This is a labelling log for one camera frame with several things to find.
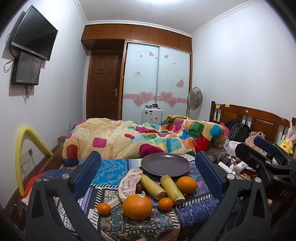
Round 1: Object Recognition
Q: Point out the black bag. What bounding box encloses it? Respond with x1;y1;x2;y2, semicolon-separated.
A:
228;120;250;142

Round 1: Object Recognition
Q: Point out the striped cloth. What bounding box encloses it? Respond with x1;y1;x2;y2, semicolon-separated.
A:
245;132;264;149

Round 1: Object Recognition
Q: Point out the white charger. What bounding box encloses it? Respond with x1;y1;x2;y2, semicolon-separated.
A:
236;162;249;173

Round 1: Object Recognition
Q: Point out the sugarcane piece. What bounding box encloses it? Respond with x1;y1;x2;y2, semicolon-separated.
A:
140;174;167;200
160;175;186;205

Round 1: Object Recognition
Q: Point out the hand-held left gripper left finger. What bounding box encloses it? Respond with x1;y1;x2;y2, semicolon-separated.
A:
25;151;109;241

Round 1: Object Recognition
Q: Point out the white hard case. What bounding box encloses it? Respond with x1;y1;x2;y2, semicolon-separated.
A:
142;104;163;124

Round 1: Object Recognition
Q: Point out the yellow plush toy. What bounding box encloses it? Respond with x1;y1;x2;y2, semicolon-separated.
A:
277;134;296;156

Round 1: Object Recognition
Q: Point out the brown wooden door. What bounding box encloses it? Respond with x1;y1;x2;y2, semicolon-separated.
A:
87;52;123;121

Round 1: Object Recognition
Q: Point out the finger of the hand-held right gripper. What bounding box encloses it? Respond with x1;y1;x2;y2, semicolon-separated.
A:
235;142;290;183
254;136;296;167

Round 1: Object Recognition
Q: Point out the black wall cable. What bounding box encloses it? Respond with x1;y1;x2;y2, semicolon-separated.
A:
3;59;15;72
24;85;35;102

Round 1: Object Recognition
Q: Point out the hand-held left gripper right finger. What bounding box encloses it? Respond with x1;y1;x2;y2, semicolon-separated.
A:
195;151;272;241

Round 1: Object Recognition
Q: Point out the black wall television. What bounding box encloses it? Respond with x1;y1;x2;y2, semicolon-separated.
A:
10;5;58;61

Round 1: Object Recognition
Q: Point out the wooden bed headboard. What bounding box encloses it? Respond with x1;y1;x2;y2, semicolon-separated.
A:
209;101;290;144

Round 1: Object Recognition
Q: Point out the wooden overhead cabinet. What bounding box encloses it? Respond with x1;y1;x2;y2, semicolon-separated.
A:
81;24;193;54

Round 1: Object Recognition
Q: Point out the white power strip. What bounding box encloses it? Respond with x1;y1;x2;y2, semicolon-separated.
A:
217;161;236;174

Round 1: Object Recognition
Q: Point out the small black wall monitor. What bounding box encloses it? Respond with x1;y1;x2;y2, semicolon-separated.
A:
11;52;42;86

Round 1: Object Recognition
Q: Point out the small tangerine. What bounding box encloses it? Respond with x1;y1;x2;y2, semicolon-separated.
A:
158;197;174;211
97;203;112;215

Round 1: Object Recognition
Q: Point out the wardrobe with heart stickers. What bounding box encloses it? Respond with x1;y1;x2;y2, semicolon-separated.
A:
121;42;192;123

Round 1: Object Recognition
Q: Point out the wooden bed side rail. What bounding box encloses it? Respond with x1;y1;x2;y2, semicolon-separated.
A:
5;146;67;223

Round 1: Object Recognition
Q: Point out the large orange with sticker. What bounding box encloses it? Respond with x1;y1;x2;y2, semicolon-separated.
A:
122;194;152;220

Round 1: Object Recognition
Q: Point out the yellow foam tube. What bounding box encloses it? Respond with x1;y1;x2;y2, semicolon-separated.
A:
15;125;53;196

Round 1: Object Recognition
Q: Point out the blue patterned cloth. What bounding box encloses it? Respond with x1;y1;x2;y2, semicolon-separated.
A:
42;158;243;241

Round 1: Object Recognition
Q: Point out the pink patterned bag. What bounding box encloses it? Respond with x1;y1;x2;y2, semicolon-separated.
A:
228;140;241;154

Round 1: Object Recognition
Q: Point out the colourful patchwork blanket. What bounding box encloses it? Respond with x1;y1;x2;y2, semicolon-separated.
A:
62;115;226;166

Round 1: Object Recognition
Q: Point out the standing electric fan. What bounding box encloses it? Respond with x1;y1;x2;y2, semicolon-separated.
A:
186;87;203;120

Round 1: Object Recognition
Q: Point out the dark purple plate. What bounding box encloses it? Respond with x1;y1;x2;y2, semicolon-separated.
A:
141;152;191;178

